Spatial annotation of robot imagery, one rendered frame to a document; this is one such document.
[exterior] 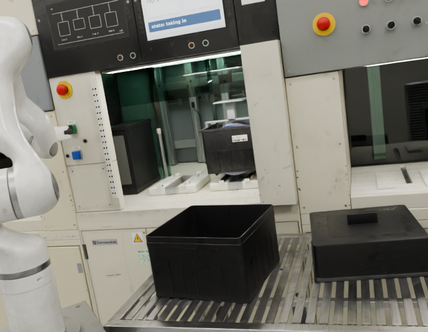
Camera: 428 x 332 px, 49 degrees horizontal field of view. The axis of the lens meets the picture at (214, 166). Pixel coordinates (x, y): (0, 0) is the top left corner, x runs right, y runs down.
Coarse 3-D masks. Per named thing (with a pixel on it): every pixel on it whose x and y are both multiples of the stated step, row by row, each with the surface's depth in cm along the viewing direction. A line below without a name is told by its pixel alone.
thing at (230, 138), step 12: (228, 108) 187; (228, 120) 189; (204, 132) 183; (216, 132) 182; (228, 132) 180; (240, 132) 179; (204, 144) 184; (216, 144) 183; (228, 144) 182; (240, 144) 180; (252, 144) 179; (216, 156) 184; (228, 156) 183; (240, 156) 181; (252, 156) 180; (216, 168) 185; (228, 168) 184; (240, 168) 182; (252, 168) 181
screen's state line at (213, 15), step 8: (184, 16) 155; (192, 16) 154; (200, 16) 153; (208, 16) 152; (216, 16) 152; (152, 24) 158; (160, 24) 158; (168, 24) 157; (176, 24) 156; (184, 24) 155
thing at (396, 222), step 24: (312, 216) 142; (336, 216) 138; (360, 216) 129; (384, 216) 133; (408, 216) 130; (312, 240) 123; (336, 240) 120; (360, 240) 118; (384, 240) 116; (408, 240) 115; (336, 264) 119; (360, 264) 118; (384, 264) 117; (408, 264) 116
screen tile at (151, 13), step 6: (144, 0) 157; (174, 0) 154; (150, 6) 157; (156, 6) 157; (162, 6) 156; (168, 6) 156; (174, 6) 155; (150, 12) 158; (156, 12) 157; (162, 12) 157; (168, 12) 156; (174, 12) 155
